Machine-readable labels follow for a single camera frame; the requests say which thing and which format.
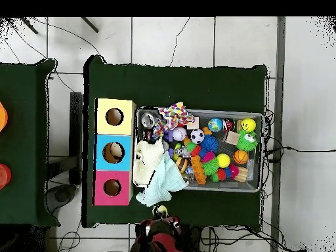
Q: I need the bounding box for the light blue waffle cloth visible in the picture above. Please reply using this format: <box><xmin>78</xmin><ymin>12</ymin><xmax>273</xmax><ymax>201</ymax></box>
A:
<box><xmin>135</xmin><ymin>157</ymin><xmax>188</xmax><ymax>207</ymax></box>

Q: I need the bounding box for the cream waffle cloth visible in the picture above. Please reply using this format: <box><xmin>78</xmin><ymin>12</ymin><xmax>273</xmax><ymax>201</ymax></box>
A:
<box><xmin>133</xmin><ymin>138</ymin><xmax>165</xmax><ymax>184</ymax></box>

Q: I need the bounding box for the orange plastic tray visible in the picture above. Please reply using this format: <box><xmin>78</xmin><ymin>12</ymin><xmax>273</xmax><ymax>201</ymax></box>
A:
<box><xmin>190</xmin><ymin>155</ymin><xmax>207</xmax><ymax>185</ymax></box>

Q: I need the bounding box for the wooden box with three holes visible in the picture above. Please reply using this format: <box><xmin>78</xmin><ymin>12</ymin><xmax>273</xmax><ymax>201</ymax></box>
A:
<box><xmin>93</xmin><ymin>98</ymin><xmax>137</xmax><ymax>206</ymax></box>

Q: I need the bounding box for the clear mesh bin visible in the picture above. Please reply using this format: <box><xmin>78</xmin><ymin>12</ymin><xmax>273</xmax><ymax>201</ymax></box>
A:
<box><xmin>132</xmin><ymin>106</ymin><xmax>264</xmax><ymax>194</ymax></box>

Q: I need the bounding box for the grey floor base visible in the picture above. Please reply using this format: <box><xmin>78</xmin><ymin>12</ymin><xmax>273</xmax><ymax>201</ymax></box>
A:
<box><xmin>46</xmin><ymin>183</ymin><xmax>77</xmax><ymax>213</ymax></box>

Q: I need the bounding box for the white baseball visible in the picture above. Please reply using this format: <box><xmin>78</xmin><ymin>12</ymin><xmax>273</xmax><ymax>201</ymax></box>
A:
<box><xmin>172</xmin><ymin>126</ymin><xmax>188</xmax><ymax>142</ymax></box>

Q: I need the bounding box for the plain yellow ball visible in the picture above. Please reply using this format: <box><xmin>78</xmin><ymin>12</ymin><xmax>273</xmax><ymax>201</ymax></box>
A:
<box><xmin>217</xmin><ymin>153</ymin><xmax>232</xmax><ymax>169</ymax></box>

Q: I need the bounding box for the black and white soccer ball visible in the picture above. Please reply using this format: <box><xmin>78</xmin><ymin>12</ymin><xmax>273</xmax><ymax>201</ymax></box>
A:
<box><xmin>189</xmin><ymin>129</ymin><xmax>205</xmax><ymax>144</ymax></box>

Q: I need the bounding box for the large blue spiky ball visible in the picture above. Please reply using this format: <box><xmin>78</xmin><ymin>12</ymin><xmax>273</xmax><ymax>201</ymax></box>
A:
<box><xmin>198</xmin><ymin>134</ymin><xmax>219</xmax><ymax>154</ymax></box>

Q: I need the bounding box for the colourful spotted cloth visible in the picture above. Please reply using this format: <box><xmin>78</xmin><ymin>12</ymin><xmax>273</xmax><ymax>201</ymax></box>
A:
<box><xmin>156</xmin><ymin>101</ymin><xmax>196</xmax><ymax>131</ymax></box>

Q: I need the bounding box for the orange basketball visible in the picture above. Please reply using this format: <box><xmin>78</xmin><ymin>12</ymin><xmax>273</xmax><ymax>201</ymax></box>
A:
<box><xmin>232</xmin><ymin>149</ymin><xmax>249</xmax><ymax>165</ymax></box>

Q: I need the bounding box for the blue globe ball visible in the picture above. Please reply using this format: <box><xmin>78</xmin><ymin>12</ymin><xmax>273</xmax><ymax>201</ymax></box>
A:
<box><xmin>207</xmin><ymin>117</ymin><xmax>224</xmax><ymax>133</ymax></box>

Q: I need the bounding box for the green googly-eyed puffer ball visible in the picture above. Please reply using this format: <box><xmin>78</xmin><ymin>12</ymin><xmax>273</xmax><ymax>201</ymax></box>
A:
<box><xmin>235</xmin><ymin>130</ymin><xmax>259</xmax><ymax>152</ymax></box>

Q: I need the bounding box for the dark green table cloth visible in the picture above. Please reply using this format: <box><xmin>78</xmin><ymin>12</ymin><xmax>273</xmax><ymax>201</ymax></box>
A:
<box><xmin>82</xmin><ymin>54</ymin><xmax>268</xmax><ymax>232</ymax></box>

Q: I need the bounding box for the orange cup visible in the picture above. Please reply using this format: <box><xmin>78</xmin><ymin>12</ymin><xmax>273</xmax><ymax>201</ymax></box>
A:
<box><xmin>0</xmin><ymin>102</ymin><xmax>9</xmax><ymax>132</ymax></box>

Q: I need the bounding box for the dark green side cloth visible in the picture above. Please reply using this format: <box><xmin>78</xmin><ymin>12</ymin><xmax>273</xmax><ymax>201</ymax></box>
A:
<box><xmin>0</xmin><ymin>58</ymin><xmax>60</xmax><ymax>226</ymax></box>

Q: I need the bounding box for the black tripod leg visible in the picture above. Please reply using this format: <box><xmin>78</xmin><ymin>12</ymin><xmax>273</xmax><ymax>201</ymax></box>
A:
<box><xmin>19</xmin><ymin>16</ymin><xmax>39</xmax><ymax>35</ymax></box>
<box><xmin>80</xmin><ymin>16</ymin><xmax>99</xmax><ymax>33</ymax></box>

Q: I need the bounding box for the black furniture frame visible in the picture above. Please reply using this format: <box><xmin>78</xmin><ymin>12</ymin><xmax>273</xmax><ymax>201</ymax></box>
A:
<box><xmin>47</xmin><ymin>91</ymin><xmax>84</xmax><ymax>186</ymax></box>

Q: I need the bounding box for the black power cable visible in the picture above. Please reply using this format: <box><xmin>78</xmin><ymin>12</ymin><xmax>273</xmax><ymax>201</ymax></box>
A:
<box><xmin>264</xmin><ymin>146</ymin><xmax>336</xmax><ymax>156</ymax></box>

